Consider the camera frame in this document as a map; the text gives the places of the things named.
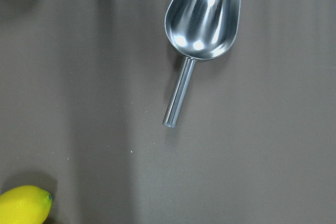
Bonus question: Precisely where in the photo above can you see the yellow lemon near board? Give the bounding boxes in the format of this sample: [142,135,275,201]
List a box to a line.
[1,185,53,223]

